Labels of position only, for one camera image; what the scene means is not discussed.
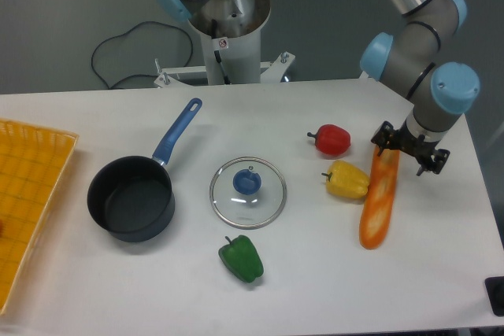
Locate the glass lid blue knob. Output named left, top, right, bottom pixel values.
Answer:
left=209, top=157, right=287, bottom=230

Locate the yellow plastic basket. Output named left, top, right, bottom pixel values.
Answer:
left=1, top=119, right=79, bottom=314

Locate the green bell pepper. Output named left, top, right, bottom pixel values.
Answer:
left=218, top=234, right=264, bottom=283

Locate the black object table corner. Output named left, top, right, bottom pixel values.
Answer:
left=484, top=276, right=504, bottom=317

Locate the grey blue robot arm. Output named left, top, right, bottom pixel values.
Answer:
left=157, top=0, right=480, bottom=173

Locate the yellow bell pepper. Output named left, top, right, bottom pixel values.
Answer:
left=323, top=160, right=370, bottom=199

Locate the black pot blue handle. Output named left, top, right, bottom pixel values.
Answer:
left=87, top=98, right=202, bottom=243

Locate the red bell pepper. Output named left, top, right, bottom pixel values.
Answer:
left=306, top=124, right=351, bottom=157

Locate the black cable on floor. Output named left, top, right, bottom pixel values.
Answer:
left=91, top=20, right=194, bottom=90

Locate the long orange bread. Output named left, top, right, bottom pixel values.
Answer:
left=359, top=147, right=400, bottom=249

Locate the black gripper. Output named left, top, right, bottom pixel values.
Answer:
left=371, top=121, right=450, bottom=175

